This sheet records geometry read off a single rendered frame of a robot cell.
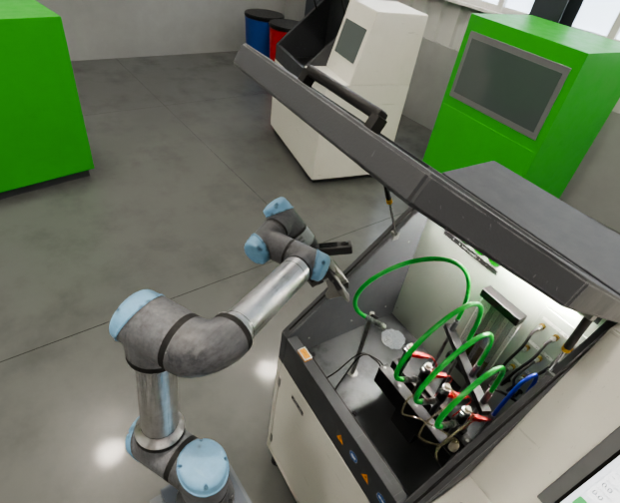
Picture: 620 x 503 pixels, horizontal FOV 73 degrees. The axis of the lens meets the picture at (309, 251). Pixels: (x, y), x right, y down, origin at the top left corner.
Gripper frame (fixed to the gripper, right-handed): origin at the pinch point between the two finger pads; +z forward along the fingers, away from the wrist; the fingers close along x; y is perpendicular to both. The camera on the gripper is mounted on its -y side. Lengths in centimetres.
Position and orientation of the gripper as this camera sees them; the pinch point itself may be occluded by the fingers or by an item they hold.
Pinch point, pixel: (348, 290)
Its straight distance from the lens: 129.3
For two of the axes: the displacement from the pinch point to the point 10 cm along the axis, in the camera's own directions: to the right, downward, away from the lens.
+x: -0.5, 4.5, -8.9
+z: 5.7, 7.4, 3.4
